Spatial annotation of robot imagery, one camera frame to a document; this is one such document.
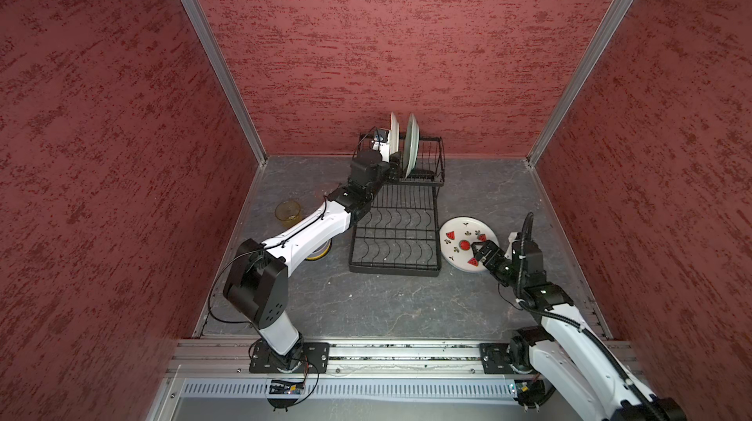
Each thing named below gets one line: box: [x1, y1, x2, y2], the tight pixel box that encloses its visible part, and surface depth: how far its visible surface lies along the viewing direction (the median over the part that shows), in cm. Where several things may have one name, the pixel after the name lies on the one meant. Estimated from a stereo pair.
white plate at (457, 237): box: [439, 216, 501, 273], surface depth 99 cm
